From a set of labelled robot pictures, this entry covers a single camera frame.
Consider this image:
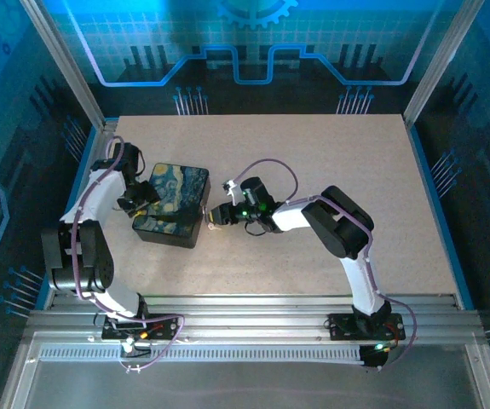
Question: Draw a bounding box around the dark starry-night box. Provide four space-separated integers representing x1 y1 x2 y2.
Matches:
131 162 212 250

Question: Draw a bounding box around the black electronics box green light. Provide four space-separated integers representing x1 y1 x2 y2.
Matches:
358 343 395 370

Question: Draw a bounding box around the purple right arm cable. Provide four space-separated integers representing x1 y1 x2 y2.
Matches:
232 158 418 374

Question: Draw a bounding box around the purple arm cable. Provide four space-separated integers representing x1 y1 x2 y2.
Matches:
69 135 186 375
232 158 418 374

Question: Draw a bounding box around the aluminium side rail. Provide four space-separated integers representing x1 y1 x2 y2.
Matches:
43 120 120 310

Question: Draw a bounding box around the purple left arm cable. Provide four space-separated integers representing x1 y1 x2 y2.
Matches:
69 135 186 375

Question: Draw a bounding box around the aluminium cross rail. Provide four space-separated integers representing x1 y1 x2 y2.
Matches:
26 293 483 344

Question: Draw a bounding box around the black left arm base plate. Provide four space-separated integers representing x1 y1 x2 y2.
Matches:
101 313 180 342

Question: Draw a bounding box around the slotted grey cable duct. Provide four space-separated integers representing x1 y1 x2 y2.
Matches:
38 346 366 364

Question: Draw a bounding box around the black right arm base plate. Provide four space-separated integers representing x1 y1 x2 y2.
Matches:
327 313 407 342

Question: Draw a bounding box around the aluminium frame post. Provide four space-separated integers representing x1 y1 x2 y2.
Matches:
402 0 487 128
19 0 107 130

